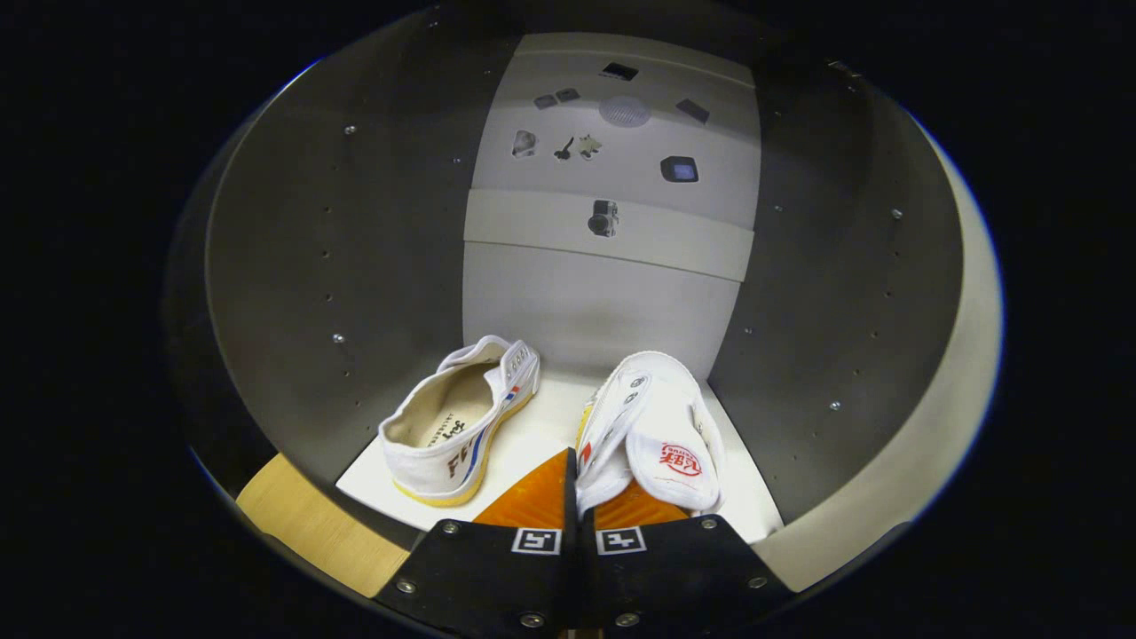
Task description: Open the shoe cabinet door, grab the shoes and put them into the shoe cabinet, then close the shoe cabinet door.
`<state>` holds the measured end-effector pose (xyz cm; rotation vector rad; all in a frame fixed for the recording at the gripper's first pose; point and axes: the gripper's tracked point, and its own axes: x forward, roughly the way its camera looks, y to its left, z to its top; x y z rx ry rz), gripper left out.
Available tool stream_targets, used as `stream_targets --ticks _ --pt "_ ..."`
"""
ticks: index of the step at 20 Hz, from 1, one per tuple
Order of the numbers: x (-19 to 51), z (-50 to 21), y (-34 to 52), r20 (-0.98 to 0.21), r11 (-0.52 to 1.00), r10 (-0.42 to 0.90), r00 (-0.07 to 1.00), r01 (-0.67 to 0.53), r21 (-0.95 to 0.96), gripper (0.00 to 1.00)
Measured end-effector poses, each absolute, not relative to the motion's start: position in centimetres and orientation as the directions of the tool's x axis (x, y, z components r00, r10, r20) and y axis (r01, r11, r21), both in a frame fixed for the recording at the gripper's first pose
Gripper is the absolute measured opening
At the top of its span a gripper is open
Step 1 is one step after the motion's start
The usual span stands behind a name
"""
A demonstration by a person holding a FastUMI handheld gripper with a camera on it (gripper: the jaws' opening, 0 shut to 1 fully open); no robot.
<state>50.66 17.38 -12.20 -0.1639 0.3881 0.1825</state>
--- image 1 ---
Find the white canvas shoe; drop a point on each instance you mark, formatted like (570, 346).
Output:
(666, 417)
(426, 461)

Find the grey shoe cabinet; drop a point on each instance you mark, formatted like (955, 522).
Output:
(373, 266)

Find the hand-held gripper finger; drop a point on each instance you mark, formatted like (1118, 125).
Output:
(590, 586)
(571, 577)

